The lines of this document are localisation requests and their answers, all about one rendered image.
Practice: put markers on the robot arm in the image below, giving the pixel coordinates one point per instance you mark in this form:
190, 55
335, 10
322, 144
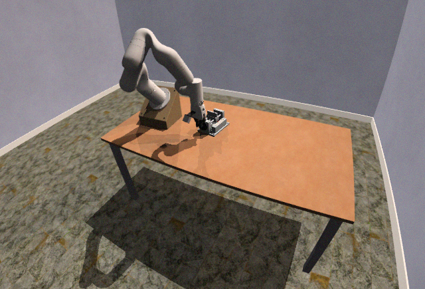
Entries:
135, 56

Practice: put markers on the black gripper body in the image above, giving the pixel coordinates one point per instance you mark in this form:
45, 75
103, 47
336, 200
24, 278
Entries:
198, 110

